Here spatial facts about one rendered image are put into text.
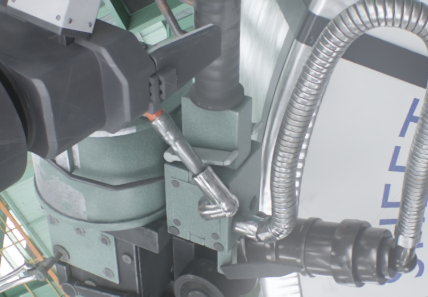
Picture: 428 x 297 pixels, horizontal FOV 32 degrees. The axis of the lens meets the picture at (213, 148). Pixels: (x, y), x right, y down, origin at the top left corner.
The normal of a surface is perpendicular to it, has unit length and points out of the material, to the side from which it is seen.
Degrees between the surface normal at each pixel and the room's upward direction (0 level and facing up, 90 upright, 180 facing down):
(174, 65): 129
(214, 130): 58
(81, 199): 68
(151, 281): 137
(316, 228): 100
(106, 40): 115
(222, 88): 94
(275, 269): 47
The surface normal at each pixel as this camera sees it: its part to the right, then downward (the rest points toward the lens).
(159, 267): 0.88, 0.28
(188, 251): -0.47, 0.52
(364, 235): -0.26, -0.81
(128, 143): 0.36, 0.55
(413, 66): 0.05, 0.45
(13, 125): 0.77, 0.15
